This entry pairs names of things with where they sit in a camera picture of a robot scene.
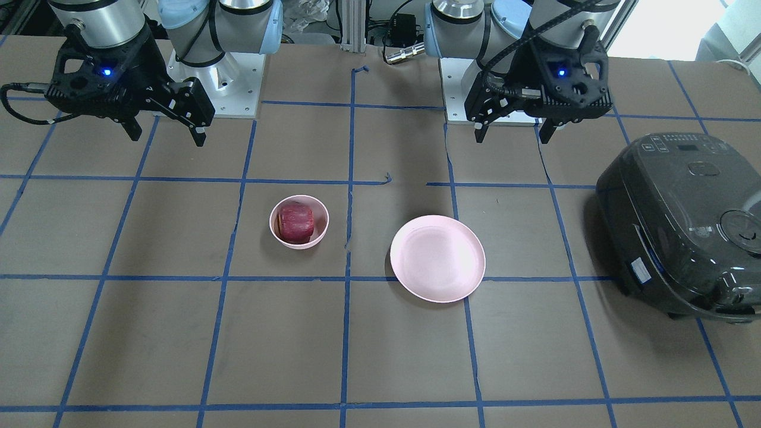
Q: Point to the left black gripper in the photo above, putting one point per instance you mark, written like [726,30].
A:
[516,70]

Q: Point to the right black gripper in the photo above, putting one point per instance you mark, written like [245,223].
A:
[153,63]

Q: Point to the red apple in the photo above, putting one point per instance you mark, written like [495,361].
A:
[295,223]

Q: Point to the pink bowl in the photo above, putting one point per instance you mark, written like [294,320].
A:
[320,213]

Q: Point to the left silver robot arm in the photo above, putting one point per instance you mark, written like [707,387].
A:
[490,33]

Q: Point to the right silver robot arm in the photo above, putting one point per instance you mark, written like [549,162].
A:
[198,30]

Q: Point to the pink plate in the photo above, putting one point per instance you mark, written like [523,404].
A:
[438,259]

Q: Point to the dark grey rice cooker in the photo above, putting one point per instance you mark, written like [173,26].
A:
[683,213]

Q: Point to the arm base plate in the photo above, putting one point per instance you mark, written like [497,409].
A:
[457,77]
[232,89]

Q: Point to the aluminium frame post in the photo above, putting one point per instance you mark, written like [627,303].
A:
[353,18]

